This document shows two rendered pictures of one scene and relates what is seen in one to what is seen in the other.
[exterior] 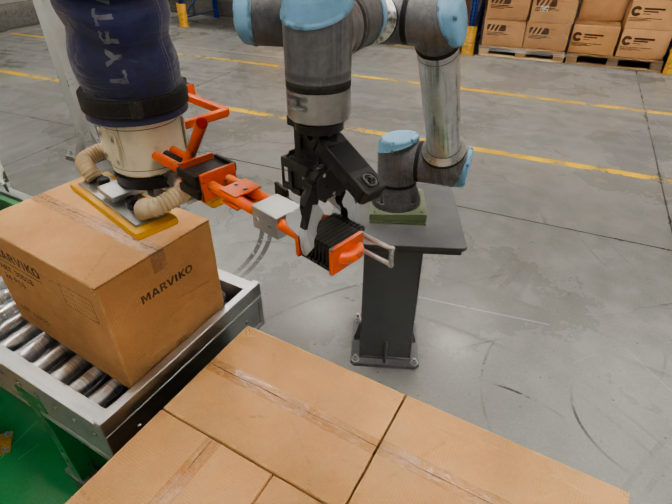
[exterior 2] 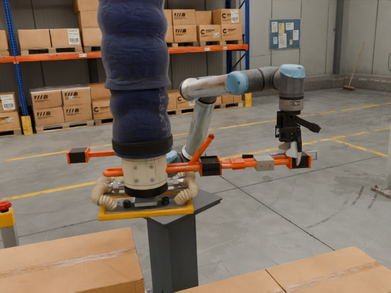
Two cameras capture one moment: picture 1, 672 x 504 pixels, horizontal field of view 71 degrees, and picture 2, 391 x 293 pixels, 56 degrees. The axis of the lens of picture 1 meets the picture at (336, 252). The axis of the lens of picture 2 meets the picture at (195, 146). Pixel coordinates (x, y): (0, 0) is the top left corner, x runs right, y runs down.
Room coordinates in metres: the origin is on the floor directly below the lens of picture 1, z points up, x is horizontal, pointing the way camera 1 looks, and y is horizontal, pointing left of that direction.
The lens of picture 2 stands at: (0.01, 1.31, 1.75)
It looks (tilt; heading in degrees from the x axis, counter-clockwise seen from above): 16 degrees down; 312
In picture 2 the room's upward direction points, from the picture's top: 3 degrees counter-clockwise
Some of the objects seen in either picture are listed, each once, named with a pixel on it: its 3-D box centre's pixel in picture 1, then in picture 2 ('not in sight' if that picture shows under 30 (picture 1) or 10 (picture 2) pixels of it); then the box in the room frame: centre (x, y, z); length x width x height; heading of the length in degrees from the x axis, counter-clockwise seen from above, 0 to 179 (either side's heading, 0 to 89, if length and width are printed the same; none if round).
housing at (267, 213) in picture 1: (277, 216); (263, 163); (0.74, 0.11, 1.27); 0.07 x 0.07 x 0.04; 47
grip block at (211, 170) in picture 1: (208, 176); (209, 165); (0.88, 0.26, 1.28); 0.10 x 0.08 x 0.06; 137
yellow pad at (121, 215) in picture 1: (119, 197); (146, 205); (0.99, 0.51, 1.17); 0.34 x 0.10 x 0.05; 47
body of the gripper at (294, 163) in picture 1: (316, 156); (288, 125); (0.67, 0.03, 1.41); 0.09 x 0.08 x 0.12; 46
